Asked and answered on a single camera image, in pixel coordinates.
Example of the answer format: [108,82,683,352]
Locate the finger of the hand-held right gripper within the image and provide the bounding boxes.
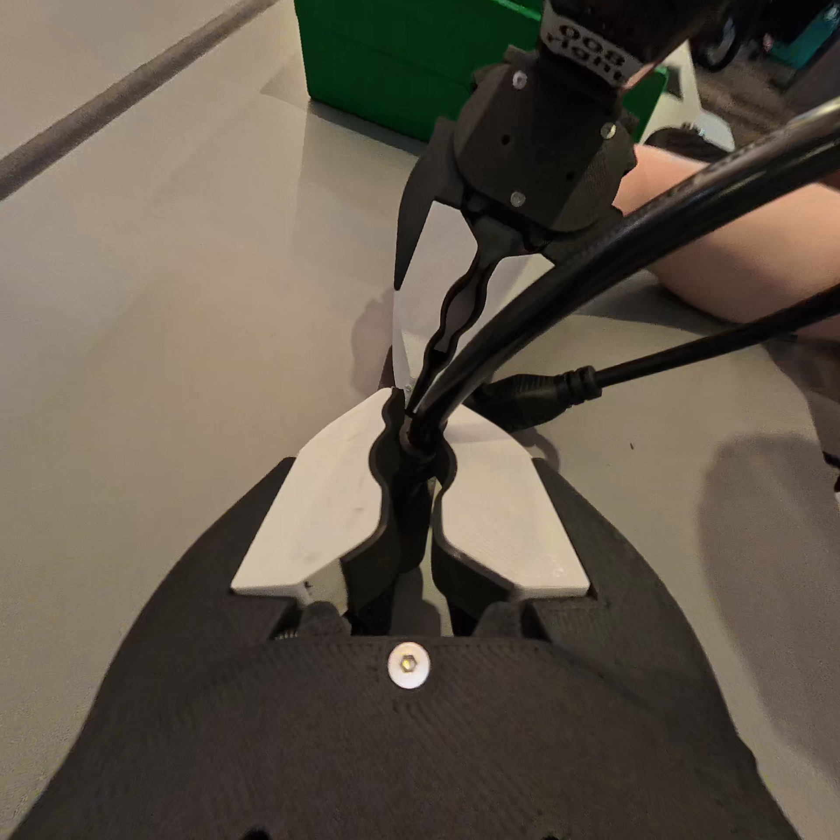
[449,251,554,352]
[392,200,526,398]

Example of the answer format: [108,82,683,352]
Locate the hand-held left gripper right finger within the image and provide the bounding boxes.
[430,400,592,601]

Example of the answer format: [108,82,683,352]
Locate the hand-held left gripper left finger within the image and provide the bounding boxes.
[230,386,421,608]

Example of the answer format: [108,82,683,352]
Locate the black power plug cord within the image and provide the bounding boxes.
[394,97,840,460]

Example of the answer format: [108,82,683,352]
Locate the person's right forearm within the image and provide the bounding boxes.
[617,143,840,342]

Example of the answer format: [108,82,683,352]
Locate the green plastic bin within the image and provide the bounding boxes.
[293,0,669,142]

